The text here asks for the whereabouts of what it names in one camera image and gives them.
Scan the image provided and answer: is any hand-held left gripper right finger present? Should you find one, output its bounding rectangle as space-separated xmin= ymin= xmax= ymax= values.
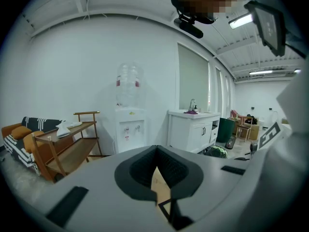
xmin=156 ymin=145 xmax=204 ymax=200

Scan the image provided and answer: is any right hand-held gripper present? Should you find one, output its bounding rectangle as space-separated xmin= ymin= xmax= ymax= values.
xmin=250 ymin=73 xmax=309 ymax=154

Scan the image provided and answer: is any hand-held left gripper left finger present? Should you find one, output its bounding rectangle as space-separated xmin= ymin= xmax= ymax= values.
xmin=114 ymin=145 xmax=158 ymax=201

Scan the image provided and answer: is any cardboard box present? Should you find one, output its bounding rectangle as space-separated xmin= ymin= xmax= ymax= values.
xmin=246 ymin=123 xmax=262 ymax=140

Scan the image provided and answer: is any black bag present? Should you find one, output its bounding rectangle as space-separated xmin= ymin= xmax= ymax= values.
xmin=244 ymin=114 xmax=258 ymax=125

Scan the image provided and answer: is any wooden chair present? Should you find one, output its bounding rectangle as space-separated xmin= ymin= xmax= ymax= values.
xmin=235 ymin=116 xmax=254 ymax=143

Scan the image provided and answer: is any black green helmet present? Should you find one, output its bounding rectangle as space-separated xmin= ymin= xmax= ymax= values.
xmin=205 ymin=145 xmax=229 ymax=160

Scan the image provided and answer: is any red chair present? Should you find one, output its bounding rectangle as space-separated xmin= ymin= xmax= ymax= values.
xmin=230 ymin=109 xmax=245 ymax=120

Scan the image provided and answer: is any white cabinet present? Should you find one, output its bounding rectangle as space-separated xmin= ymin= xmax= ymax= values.
xmin=167 ymin=109 xmax=221 ymax=154

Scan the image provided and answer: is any dark green bin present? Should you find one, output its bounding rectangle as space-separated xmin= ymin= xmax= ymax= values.
xmin=216 ymin=117 xmax=236 ymax=144

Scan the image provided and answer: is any white water dispenser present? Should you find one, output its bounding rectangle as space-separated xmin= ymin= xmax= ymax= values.
xmin=113 ymin=106 xmax=147 ymax=154

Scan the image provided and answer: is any gray window blind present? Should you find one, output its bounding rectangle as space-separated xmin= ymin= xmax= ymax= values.
xmin=177 ymin=42 xmax=210 ymax=113
xmin=224 ymin=75 xmax=232 ymax=113
xmin=214 ymin=67 xmax=224 ymax=113

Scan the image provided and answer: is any ceiling light fixture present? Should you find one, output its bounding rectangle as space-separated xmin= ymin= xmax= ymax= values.
xmin=248 ymin=69 xmax=302 ymax=76
xmin=228 ymin=12 xmax=254 ymax=30

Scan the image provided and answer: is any wooden shelf cart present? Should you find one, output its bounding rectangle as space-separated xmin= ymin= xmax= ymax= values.
xmin=31 ymin=110 xmax=101 ymax=184

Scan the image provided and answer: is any small white rounded object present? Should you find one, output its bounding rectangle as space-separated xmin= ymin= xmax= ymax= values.
xmin=56 ymin=120 xmax=71 ymax=138

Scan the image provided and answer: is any clear water bottle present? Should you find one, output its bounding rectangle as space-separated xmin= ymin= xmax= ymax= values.
xmin=115 ymin=61 xmax=145 ymax=108

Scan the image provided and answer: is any black tablet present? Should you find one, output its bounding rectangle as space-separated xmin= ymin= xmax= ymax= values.
xmin=244 ymin=0 xmax=287 ymax=58

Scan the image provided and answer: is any orange sofa with striped blanket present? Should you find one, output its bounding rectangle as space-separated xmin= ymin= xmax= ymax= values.
xmin=3 ymin=116 xmax=65 ymax=176

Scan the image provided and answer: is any orange cushion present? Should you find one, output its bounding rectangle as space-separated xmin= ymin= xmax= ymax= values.
xmin=11 ymin=126 xmax=33 ymax=140
xmin=23 ymin=130 xmax=45 ymax=154

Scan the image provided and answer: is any person's head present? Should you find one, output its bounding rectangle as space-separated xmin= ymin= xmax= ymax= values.
xmin=170 ymin=0 xmax=245 ymax=25

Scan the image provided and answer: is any black wire wastebasket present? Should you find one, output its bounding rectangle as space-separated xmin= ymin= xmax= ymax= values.
xmin=225 ymin=136 xmax=238 ymax=150

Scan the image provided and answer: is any black head-mounted camera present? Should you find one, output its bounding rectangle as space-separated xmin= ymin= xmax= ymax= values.
xmin=173 ymin=13 xmax=204 ymax=39

